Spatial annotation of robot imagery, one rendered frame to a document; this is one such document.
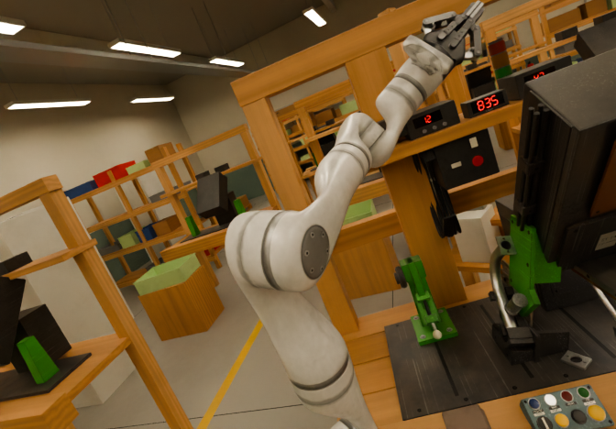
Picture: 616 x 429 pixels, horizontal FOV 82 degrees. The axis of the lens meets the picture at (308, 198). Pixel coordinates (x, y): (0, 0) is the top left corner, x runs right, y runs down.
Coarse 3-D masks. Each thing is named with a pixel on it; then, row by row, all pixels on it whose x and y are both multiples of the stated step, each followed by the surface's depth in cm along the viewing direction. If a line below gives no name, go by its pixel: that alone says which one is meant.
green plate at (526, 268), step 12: (516, 216) 96; (516, 228) 95; (528, 228) 89; (516, 240) 96; (528, 240) 89; (516, 252) 96; (528, 252) 90; (540, 252) 90; (516, 264) 97; (528, 264) 90; (540, 264) 90; (552, 264) 90; (516, 276) 98; (528, 276) 91; (540, 276) 91; (552, 276) 91; (516, 288) 98
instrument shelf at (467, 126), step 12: (504, 108) 105; (516, 108) 104; (468, 120) 108; (480, 120) 106; (492, 120) 106; (504, 120) 105; (444, 132) 108; (456, 132) 107; (468, 132) 107; (396, 144) 118; (408, 144) 110; (420, 144) 109; (432, 144) 109; (396, 156) 111; (408, 156) 111; (372, 168) 112
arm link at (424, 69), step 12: (408, 48) 59; (420, 48) 58; (432, 48) 57; (408, 60) 63; (420, 60) 59; (432, 60) 57; (444, 60) 57; (408, 72) 61; (420, 72) 61; (432, 72) 60; (444, 72) 57; (420, 84) 61; (432, 84) 62
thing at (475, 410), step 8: (464, 408) 87; (472, 408) 86; (480, 408) 87; (448, 416) 86; (456, 416) 86; (464, 416) 85; (472, 416) 84; (480, 416) 83; (448, 424) 84; (456, 424) 84; (464, 424) 83; (472, 424) 82; (480, 424) 82; (488, 424) 81
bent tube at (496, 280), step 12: (504, 240) 99; (492, 252) 105; (504, 252) 97; (492, 264) 106; (492, 276) 106; (492, 288) 106; (504, 300) 102; (504, 312) 101; (504, 324) 100; (516, 324) 99
